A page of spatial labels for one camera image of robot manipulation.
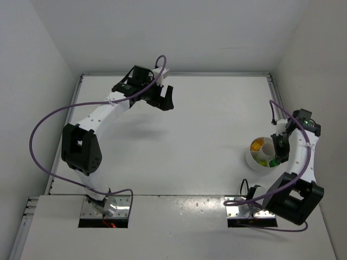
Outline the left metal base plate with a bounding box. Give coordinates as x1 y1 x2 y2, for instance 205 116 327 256
80 196 131 220

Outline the purple cable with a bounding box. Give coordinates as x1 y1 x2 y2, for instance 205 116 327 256
223 99 312 232
29 55 167 206

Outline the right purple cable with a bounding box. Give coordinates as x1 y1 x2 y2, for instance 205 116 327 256
223 99 312 232

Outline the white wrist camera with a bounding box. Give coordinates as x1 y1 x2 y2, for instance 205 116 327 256
152 67 170 86
271 119 288 137

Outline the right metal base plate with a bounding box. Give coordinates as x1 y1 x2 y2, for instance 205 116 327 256
224 196 276 220

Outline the metal base plate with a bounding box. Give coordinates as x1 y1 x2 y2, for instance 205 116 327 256
224 196 276 220
80 196 131 220

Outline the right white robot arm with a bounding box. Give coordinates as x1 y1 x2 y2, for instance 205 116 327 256
246 109 324 225

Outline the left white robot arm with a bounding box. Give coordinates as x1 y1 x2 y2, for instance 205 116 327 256
61 66 174 212

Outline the black thin cable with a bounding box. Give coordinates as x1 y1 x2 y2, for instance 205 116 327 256
240 178 252 208

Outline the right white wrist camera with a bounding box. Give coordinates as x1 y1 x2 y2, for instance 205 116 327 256
271 119 288 137

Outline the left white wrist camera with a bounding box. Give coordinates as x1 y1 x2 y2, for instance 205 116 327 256
152 67 170 86

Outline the yellow long lego brick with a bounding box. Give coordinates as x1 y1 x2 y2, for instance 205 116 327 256
250 138 265 151

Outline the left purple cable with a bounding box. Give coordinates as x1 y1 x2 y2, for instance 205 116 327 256
29 55 167 206

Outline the green square lego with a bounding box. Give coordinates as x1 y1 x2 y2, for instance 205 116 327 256
269 159 277 167

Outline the white round divided container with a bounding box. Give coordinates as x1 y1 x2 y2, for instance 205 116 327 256
245 137 278 174

